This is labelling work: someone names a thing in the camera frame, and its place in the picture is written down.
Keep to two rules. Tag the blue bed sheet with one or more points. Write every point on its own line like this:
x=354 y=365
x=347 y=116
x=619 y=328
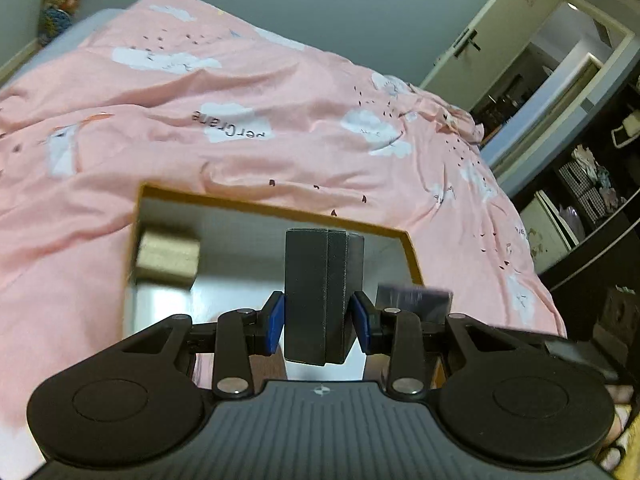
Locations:
x=75 y=27

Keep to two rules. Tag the dark printed card pack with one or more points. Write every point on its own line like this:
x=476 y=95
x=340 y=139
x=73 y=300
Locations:
x=415 y=303

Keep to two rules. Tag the person's right hand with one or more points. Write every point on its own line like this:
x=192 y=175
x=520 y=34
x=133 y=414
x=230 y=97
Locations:
x=616 y=422

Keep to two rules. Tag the checkered storage box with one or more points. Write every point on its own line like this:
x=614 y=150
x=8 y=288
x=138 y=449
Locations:
x=575 y=180

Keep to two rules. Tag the black shelf unit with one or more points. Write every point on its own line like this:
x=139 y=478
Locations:
x=582 y=260

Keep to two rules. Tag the dark grey box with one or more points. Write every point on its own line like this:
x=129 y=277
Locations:
x=305 y=295

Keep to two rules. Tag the small gold box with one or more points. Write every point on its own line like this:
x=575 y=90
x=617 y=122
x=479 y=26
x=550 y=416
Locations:
x=167 y=260

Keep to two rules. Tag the cream door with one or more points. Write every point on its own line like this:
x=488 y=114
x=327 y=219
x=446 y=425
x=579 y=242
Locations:
x=500 y=25

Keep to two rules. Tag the white printed storage box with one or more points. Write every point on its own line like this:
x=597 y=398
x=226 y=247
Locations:
x=545 y=232

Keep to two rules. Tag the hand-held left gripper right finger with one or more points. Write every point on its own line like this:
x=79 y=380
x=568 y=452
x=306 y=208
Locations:
x=361 y=326

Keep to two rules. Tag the pink printed blanket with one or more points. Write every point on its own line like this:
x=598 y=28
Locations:
x=150 y=135

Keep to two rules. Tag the orange cardboard box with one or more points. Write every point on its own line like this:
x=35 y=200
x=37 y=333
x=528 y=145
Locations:
x=240 y=255

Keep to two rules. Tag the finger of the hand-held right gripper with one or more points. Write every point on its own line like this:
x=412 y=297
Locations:
x=515 y=336

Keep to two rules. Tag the yellow printed garment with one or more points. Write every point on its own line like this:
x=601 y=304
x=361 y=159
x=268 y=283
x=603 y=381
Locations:
x=631 y=447

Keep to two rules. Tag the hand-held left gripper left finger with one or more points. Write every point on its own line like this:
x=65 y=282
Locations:
x=275 y=324

